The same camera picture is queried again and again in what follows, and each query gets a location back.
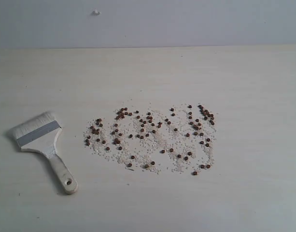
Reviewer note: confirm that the white wide paint brush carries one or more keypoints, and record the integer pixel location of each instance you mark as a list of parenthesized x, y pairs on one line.
[(39, 135)]

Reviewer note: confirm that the small white wall blob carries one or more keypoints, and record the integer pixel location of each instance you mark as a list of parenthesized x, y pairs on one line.
[(95, 12)]

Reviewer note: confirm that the scattered rice and brown pellets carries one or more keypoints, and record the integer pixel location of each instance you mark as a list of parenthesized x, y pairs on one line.
[(148, 138)]

